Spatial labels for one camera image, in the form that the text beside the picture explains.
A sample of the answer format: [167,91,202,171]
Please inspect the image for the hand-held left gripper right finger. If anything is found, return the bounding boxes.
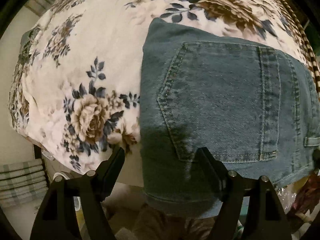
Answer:
[197,147,292,240]

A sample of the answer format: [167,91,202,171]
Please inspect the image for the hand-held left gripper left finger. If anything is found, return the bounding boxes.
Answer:
[30,146,125,240]

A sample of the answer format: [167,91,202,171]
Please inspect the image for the blue jeans pants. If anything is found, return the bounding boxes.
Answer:
[139,17,320,217]

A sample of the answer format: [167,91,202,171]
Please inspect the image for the white waste bin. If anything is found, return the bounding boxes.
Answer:
[51,170,83,213]

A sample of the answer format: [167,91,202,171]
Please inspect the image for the clear plastic bag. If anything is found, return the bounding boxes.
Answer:
[275,167,320,230]

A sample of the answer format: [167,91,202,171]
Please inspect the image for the yellow box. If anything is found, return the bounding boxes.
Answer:
[74,209,88,240]

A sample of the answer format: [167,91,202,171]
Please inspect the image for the folded plaid cloth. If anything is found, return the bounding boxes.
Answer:
[0,161,48,208]

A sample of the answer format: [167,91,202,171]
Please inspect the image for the brown checkered blanket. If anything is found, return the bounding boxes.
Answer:
[255,0,320,95]

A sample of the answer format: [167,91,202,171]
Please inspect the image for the bed with floral sheet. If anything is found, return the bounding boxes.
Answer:
[9,0,320,175]

